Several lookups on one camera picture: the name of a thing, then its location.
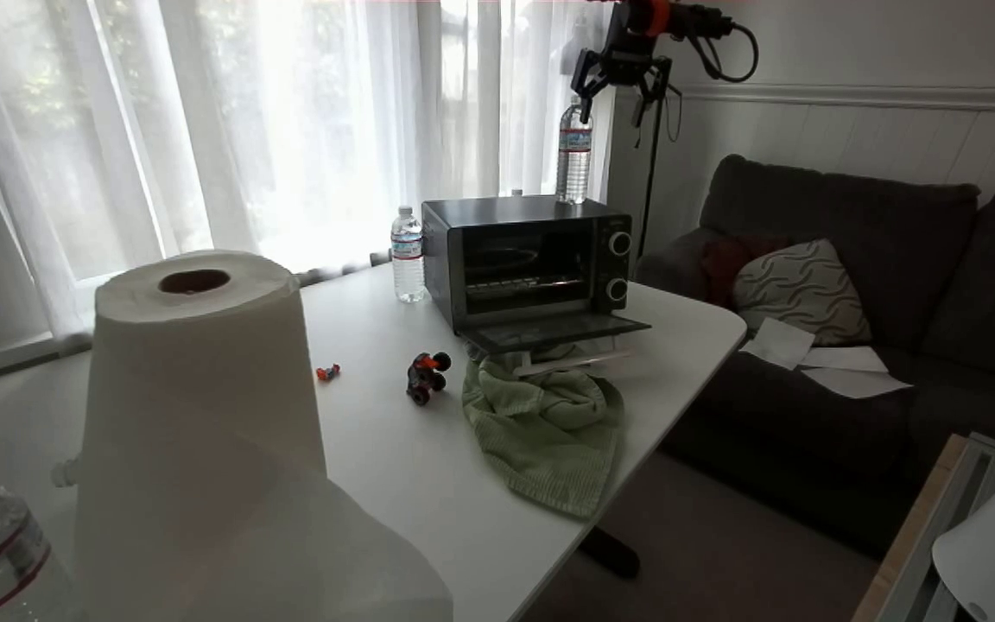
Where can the black toaster oven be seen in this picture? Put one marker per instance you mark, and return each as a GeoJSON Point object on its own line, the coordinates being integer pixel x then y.
{"type": "Point", "coordinates": [521, 276]}

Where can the dark red cushion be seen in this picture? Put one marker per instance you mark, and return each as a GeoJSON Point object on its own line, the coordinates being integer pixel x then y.
{"type": "Point", "coordinates": [722, 261]}

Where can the green cloth towel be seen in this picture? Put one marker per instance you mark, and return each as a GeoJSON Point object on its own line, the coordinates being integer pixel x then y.
{"type": "Point", "coordinates": [554, 442]}

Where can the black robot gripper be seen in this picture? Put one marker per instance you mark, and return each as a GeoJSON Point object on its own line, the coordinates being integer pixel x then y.
{"type": "Point", "coordinates": [623, 58]}

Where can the small clear water bottle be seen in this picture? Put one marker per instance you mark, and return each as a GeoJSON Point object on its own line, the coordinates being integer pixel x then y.
{"type": "Point", "coordinates": [405, 251]}

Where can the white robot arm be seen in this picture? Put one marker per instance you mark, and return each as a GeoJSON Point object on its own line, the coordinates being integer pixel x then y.
{"type": "Point", "coordinates": [698, 31]}

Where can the white sheer curtains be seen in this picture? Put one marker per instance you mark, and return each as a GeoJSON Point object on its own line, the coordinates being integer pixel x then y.
{"type": "Point", "coordinates": [294, 128]}

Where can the dark grey sofa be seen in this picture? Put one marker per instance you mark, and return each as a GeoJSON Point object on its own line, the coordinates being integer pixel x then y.
{"type": "Point", "coordinates": [902, 272]}

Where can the white papers on sofa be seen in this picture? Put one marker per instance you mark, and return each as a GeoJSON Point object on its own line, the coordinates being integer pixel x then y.
{"type": "Point", "coordinates": [847, 372]}

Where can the red black toy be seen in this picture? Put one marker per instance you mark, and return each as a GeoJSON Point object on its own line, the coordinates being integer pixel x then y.
{"type": "Point", "coordinates": [426, 374]}

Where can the wooden frame shelf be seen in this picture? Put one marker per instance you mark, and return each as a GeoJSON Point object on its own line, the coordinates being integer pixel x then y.
{"type": "Point", "coordinates": [942, 566]}

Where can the clear water bottle white label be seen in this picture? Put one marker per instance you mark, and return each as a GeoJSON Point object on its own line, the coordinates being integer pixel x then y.
{"type": "Point", "coordinates": [573, 153]}

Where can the patterned beige cushion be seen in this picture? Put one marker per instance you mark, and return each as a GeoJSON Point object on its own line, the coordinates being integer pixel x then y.
{"type": "Point", "coordinates": [802, 284]}

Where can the small red object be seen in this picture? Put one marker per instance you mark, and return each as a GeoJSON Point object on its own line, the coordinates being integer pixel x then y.
{"type": "Point", "coordinates": [327, 374]}

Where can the white paper towel roll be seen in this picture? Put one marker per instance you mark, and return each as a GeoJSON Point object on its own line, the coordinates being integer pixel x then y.
{"type": "Point", "coordinates": [200, 471]}

